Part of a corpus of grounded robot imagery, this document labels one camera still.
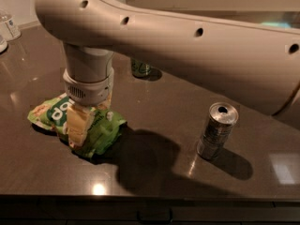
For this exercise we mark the dark drawer handle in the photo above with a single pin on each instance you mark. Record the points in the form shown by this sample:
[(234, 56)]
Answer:
[(157, 216)]

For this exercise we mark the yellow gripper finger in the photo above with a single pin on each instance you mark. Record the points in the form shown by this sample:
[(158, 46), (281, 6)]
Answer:
[(106, 104), (79, 120)]

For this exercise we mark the clear plastic water bottle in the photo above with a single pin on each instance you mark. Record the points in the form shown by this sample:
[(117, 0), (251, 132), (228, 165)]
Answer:
[(9, 30)]

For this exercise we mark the silver redbull can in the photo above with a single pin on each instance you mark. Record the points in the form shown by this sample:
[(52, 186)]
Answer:
[(221, 119)]

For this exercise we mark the green soda can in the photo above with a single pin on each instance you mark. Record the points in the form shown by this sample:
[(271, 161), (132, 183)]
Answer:
[(139, 69)]

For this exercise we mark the white container at left edge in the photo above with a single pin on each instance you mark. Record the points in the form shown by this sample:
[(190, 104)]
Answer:
[(3, 44)]

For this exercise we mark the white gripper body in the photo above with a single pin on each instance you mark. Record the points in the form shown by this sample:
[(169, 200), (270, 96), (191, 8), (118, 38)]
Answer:
[(90, 92)]

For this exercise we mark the green rice chip bag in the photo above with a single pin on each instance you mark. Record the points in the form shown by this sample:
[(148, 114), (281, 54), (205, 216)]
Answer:
[(51, 115)]

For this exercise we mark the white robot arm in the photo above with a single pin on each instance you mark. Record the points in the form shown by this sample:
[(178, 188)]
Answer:
[(253, 64)]

